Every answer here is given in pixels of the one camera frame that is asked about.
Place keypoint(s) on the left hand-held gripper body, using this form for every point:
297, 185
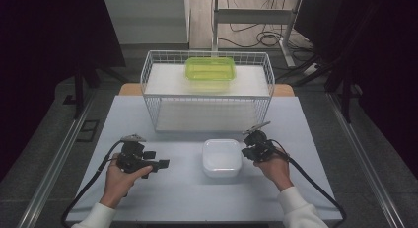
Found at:
131, 159

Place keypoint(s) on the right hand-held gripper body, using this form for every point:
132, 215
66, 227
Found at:
259, 142

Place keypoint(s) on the white plastic container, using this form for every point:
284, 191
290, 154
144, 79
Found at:
222, 159

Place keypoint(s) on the green plastic container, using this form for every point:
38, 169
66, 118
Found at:
210, 70

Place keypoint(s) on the person's right hand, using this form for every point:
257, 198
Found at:
276, 172

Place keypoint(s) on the person's left hand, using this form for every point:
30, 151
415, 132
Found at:
118, 185

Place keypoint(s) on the pale grey table cover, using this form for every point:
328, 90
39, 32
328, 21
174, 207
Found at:
184, 198

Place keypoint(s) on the wooden table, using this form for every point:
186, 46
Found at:
129, 90

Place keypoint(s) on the white power strip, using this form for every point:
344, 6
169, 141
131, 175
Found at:
310, 69

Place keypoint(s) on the black stand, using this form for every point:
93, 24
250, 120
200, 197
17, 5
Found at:
79, 86
345, 86

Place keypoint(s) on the white cabinet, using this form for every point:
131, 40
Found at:
148, 20

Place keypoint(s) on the metal floor rail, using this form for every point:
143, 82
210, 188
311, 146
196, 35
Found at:
364, 162
55, 162

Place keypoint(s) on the white metal desk frame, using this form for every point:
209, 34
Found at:
253, 15

